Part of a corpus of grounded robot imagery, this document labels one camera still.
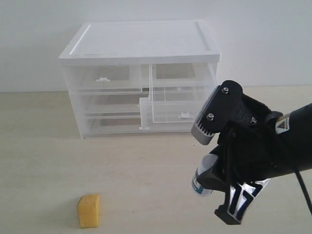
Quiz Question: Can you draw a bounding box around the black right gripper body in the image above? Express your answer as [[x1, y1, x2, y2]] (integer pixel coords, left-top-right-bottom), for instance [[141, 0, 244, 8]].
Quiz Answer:
[[216, 93, 288, 186]]

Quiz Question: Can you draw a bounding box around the white bottle blue label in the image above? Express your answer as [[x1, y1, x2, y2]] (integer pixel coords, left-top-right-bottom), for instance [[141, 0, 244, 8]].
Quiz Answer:
[[191, 154, 218, 196]]

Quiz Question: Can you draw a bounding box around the clear drawer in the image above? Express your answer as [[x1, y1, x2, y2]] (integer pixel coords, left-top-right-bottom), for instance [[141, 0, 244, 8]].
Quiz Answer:
[[81, 112, 193, 138], [139, 62, 216, 132], [76, 92, 149, 115], [72, 65, 142, 91]]

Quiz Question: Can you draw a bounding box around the yellow cheese wedge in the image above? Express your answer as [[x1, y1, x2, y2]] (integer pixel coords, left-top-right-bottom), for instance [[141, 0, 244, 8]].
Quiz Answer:
[[77, 194, 100, 229]]

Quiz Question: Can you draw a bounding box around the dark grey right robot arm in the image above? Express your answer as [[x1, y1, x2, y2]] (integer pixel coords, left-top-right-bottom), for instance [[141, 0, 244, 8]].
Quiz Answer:
[[192, 94, 312, 225]]

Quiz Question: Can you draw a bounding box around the white plastic drawer cabinet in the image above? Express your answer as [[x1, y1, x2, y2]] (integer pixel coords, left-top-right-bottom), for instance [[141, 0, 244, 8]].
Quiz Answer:
[[58, 19, 221, 139]]

